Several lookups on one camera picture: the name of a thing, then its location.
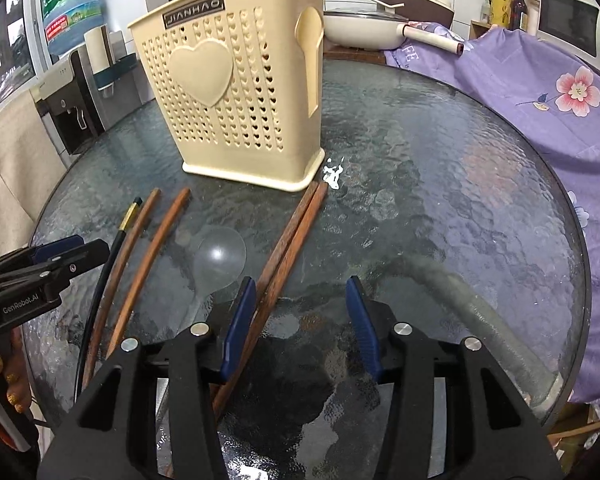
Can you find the round glass table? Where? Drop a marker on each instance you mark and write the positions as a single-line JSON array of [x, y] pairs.
[[442, 209]]

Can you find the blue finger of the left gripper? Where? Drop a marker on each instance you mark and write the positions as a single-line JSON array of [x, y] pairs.
[[47, 252]]

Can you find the beige plastic utensil holder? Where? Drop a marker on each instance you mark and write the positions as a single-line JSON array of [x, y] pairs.
[[239, 84]]

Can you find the dark wooden counter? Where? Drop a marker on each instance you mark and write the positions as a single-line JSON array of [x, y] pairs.
[[336, 52]]

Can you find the water dispenser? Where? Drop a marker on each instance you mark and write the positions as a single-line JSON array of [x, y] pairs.
[[77, 105]]

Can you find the brown glass bottle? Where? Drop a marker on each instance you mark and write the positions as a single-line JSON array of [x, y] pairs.
[[519, 15]]

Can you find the brown chopstick on table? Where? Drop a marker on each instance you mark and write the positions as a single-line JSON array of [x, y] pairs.
[[280, 249]]

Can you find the purple floral cloth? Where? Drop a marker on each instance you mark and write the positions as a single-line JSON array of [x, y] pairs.
[[553, 99]]

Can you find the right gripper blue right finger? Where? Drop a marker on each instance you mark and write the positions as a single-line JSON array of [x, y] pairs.
[[365, 333]]

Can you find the hand with yellow nails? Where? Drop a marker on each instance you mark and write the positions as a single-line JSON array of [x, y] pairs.
[[14, 370]]

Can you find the brown white rice cooker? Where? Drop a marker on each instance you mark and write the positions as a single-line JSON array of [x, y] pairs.
[[434, 11]]

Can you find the paper cup stack holder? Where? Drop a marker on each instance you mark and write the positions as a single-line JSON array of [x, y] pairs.
[[108, 57]]

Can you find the clear plastic spoon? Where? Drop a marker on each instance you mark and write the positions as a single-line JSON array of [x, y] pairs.
[[206, 262]]

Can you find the white pan with lid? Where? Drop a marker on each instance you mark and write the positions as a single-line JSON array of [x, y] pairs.
[[368, 31]]

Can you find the blue water jug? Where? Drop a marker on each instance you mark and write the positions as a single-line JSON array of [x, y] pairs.
[[66, 22]]

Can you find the beige cloth cover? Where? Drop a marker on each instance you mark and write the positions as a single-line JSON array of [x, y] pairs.
[[30, 168]]

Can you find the white microwave oven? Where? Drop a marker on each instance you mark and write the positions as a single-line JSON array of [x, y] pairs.
[[573, 26]]

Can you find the window with frame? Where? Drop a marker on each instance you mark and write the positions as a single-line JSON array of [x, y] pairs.
[[22, 56]]

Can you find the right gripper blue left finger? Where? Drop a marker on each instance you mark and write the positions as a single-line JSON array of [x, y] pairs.
[[238, 326]]

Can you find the black gold tipped chopstick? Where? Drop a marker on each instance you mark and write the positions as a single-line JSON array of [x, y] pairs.
[[99, 292]]

